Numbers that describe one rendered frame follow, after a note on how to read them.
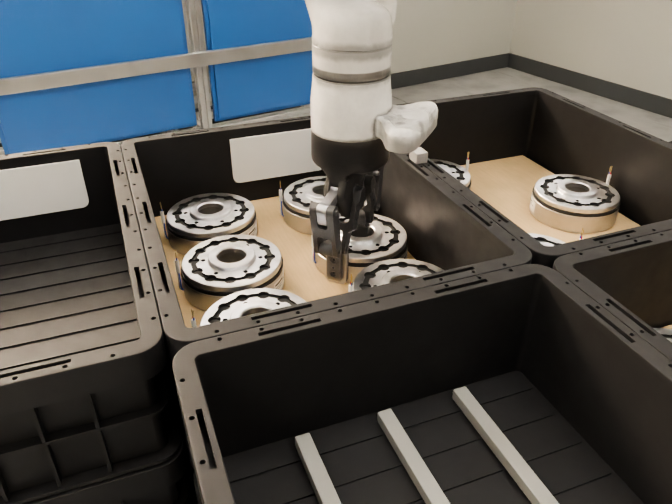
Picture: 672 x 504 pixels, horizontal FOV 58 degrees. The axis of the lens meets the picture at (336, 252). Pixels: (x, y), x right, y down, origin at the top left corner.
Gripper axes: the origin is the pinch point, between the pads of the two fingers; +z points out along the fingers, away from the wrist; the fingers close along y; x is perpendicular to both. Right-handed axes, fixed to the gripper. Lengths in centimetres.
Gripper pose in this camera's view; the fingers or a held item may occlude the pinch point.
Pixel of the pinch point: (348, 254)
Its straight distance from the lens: 64.6
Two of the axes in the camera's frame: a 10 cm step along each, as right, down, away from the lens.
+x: 9.1, 2.1, -3.4
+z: 0.0, 8.5, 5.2
